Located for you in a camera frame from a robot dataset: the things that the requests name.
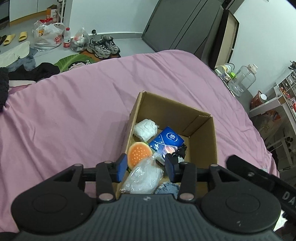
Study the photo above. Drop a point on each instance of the grey sneakers pair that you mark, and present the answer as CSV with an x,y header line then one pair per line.
x,y
103,48

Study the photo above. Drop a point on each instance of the white desk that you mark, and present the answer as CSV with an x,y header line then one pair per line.
x,y
275,121

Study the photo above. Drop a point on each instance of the black fabric patch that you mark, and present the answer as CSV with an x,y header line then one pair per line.
x,y
180,153

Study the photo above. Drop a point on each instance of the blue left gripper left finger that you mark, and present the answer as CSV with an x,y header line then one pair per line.
x,y
120,167

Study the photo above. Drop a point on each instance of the small water bottle on floor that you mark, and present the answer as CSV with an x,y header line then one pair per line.
x,y
67,38

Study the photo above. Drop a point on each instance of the blue denim fabric patch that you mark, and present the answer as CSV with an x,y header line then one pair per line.
x,y
168,188

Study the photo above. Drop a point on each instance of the white plastic shopping bag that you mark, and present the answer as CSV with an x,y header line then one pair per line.
x,y
47,36

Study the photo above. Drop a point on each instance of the clear plastic bead bag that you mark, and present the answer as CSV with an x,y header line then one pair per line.
x,y
144,178

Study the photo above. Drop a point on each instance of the clear bag on floor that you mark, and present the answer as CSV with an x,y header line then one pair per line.
x,y
80,41

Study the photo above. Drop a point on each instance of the brown cardboard box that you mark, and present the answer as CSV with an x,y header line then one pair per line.
x,y
193,126

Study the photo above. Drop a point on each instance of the white wrapped tissue pack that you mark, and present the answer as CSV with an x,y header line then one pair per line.
x,y
145,130

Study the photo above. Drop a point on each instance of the dark grey cabinet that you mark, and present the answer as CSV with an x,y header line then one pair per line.
x,y
181,25

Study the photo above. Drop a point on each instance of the green cartoon floor mat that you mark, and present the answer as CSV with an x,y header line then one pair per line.
x,y
73,61

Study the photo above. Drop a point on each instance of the pink bed sheet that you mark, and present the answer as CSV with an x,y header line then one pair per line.
x,y
80,116

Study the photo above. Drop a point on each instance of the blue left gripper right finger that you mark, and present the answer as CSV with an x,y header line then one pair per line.
x,y
172,167

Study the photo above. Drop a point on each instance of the blue planet tissue pack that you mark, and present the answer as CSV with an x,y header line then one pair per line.
x,y
166,142

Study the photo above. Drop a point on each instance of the large clear plastic jar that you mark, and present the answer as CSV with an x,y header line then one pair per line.
x,y
243,79

